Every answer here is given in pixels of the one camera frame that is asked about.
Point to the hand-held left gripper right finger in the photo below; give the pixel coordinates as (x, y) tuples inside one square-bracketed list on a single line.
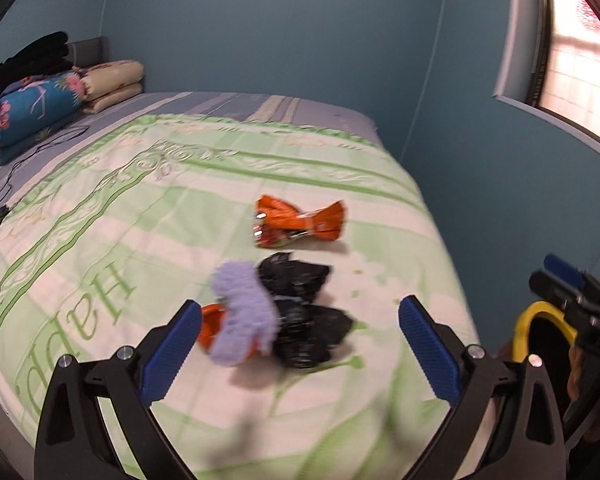
[(430, 350)]

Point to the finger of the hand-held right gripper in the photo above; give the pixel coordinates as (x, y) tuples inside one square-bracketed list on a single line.
[(550, 287), (565, 270)]

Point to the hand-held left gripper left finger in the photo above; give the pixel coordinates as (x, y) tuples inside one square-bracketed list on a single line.
[(172, 347)]

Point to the person's right hand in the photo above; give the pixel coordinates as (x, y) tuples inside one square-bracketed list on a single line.
[(577, 375)]

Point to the small crumpled orange wrapper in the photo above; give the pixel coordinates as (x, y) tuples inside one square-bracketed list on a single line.
[(212, 322)]

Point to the black plastic bag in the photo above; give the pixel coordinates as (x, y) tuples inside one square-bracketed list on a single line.
[(295, 277), (310, 332)]

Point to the green patterned blanket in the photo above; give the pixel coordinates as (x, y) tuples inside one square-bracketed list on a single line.
[(130, 220)]

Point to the orange snack wrapper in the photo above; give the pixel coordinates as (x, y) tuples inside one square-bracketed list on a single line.
[(285, 217)]

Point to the window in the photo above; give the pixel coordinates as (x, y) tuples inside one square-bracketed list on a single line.
[(580, 70)]

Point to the striped bed sheet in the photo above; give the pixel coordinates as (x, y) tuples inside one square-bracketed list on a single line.
[(205, 102)]

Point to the beige folded quilt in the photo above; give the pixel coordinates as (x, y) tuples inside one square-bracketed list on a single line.
[(112, 77)]

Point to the blue floral folded quilt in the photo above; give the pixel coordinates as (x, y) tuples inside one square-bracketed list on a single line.
[(35, 105)]

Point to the black folded clothing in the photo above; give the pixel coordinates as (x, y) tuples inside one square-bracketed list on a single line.
[(35, 57)]

